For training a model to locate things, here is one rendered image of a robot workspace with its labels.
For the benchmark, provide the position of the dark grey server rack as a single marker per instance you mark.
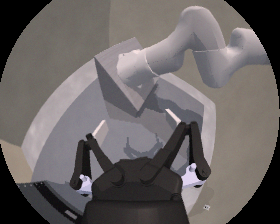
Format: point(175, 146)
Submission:
point(49, 204)

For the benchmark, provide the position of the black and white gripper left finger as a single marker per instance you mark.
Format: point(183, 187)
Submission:
point(81, 180)

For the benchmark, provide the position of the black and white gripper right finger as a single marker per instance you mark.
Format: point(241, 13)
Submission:
point(198, 170)

